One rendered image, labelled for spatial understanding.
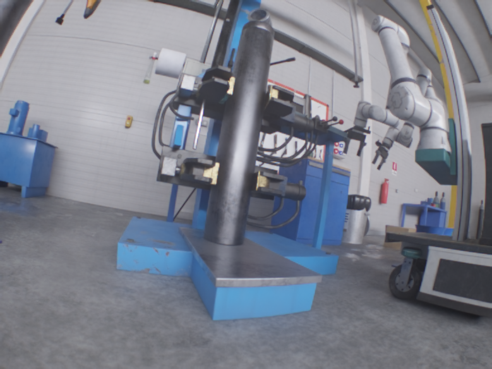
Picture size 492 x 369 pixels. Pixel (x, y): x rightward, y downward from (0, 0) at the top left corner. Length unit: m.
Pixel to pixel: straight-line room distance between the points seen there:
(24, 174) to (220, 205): 2.25
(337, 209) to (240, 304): 2.22
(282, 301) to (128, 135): 2.83
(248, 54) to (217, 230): 0.97
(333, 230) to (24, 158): 3.57
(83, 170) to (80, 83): 1.24
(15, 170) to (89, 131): 1.16
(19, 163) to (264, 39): 2.60
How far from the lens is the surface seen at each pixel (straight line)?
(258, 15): 1.74
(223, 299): 0.71
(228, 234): 1.12
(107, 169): 3.18
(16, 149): 2.91
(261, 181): 1.11
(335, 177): 2.75
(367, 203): 3.29
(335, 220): 2.80
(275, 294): 0.78
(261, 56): 1.37
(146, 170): 3.12
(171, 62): 2.22
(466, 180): 1.27
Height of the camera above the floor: 0.38
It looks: 4 degrees up
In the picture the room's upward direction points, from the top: 9 degrees clockwise
